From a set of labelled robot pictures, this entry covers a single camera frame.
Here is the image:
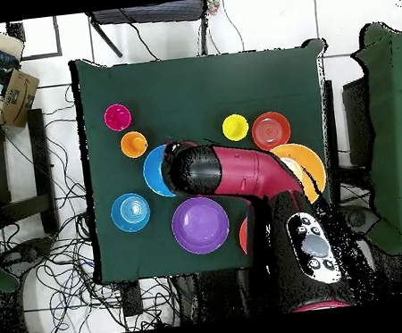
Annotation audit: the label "dark green table cloth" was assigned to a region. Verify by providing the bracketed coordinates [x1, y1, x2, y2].
[69, 30, 351, 287]

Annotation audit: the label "colourful small toy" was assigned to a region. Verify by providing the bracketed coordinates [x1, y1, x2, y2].
[205, 0, 223, 17]

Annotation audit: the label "yellow cup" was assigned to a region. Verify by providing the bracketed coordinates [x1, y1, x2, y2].
[221, 112, 251, 143]

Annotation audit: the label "black pedestal foot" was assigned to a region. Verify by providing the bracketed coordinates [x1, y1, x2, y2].
[0, 236, 57, 278]
[338, 201, 383, 243]

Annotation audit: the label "pink cup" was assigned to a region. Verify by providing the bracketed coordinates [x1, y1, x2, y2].
[103, 102, 134, 133]

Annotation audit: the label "brown cardboard box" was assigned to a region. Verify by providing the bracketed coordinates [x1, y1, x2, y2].
[0, 66, 46, 131]

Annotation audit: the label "orange cup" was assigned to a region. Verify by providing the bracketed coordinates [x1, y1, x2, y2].
[118, 129, 149, 161]

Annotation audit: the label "large yellow bowl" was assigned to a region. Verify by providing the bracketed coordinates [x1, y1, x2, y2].
[269, 139, 330, 208]

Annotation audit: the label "wide red-orange bowl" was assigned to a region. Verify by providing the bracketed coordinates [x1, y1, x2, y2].
[237, 216, 252, 256]

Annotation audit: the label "black stool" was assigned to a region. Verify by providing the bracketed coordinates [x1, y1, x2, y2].
[0, 107, 61, 240]

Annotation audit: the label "purple bowl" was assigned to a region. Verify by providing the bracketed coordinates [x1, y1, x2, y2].
[168, 194, 233, 258]

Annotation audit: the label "small red-orange bowl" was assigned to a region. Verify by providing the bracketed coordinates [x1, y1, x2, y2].
[249, 109, 294, 154]

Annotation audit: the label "small teal bowl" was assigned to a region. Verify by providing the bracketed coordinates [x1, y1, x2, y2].
[108, 190, 155, 236]

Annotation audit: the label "tangle of cables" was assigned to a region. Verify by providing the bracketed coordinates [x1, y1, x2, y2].
[0, 74, 180, 333]

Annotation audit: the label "deep blue bowl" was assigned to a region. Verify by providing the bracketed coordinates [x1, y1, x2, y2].
[139, 143, 177, 201]

